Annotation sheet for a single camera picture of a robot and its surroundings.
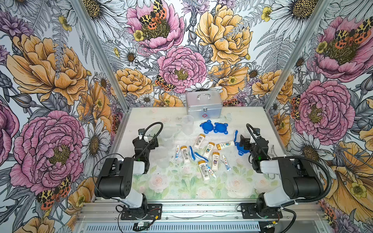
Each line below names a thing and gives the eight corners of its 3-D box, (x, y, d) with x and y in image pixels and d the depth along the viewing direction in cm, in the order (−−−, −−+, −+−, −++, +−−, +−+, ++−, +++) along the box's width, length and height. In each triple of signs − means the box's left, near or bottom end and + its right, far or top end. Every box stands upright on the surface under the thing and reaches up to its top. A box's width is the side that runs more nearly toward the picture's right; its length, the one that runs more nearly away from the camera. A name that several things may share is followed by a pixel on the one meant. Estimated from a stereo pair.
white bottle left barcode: (185, 164, 92) (185, 162, 91) (180, 148, 100) (180, 146, 98) (191, 162, 93) (191, 161, 91) (186, 146, 101) (186, 144, 99)
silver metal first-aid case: (186, 120, 116) (185, 104, 102) (186, 104, 128) (186, 88, 114) (220, 120, 116) (224, 104, 103) (218, 104, 128) (221, 88, 115)
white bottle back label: (193, 147, 100) (193, 145, 99) (200, 134, 107) (200, 132, 105) (198, 149, 99) (198, 148, 97) (205, 136, 106) (205, 135, 104)
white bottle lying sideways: (216, 150, 100) (217, 148, 97) (215, 142, 103) (216, 140, 101) (234, 150, 100) (235, 148, 97) (233, 142, 103) (234, 140, 101)
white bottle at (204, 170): (203, 181, 85) (204, 180, 84) (198, 162, 93) (198, 161, 91) (210, 180, 86) (210, 178, 84) (204, 161, 93) (204, 159, 92)
